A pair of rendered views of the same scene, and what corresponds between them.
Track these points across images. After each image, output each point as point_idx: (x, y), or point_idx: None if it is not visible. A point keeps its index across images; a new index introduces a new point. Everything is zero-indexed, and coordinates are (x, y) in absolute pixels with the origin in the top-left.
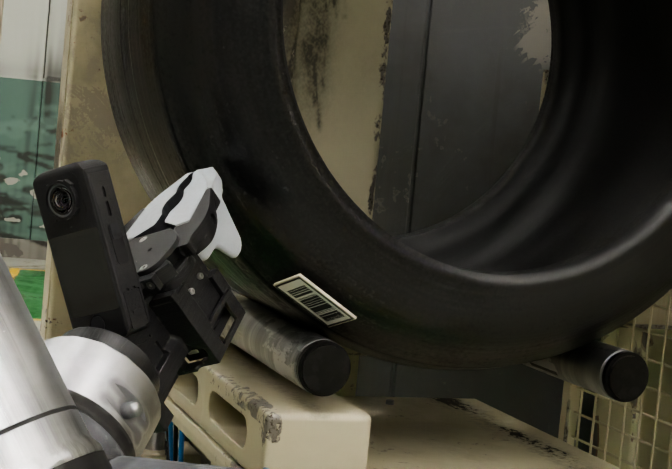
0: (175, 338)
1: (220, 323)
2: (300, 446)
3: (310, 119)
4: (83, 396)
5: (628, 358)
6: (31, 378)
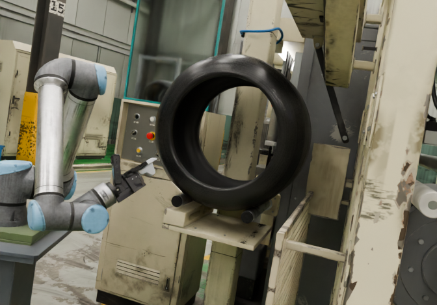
0: (129, 186)
1: (140, 186)
2: (170, 216)
3: (235, 151)
4: (96, 191)
5: (246, 212)
6: (49, 180)
